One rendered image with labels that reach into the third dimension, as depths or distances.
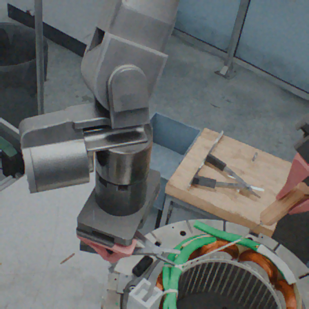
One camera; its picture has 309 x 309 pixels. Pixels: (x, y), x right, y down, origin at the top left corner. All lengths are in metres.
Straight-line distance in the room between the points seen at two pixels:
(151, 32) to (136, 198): 0.18
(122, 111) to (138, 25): 0.08
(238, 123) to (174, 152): 1.82
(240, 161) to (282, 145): 1.87
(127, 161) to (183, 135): 0.54
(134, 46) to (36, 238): 0.75
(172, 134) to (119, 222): 0.50
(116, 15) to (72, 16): 2.68
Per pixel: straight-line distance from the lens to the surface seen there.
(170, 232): 0.72
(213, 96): 2.99
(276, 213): 0.49
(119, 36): 0.42
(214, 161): 0.86
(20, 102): 2.17
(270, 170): 0.92
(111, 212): 0.52
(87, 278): 1.04
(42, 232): 1.11
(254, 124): 2.86
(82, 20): 3.05
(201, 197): 0.82
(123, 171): 0.46
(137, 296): 0.55
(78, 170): 0.44
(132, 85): 0.41
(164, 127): 0.99
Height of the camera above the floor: 1.65
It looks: 42 degrees down
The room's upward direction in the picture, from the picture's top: 11 degrees clockwise
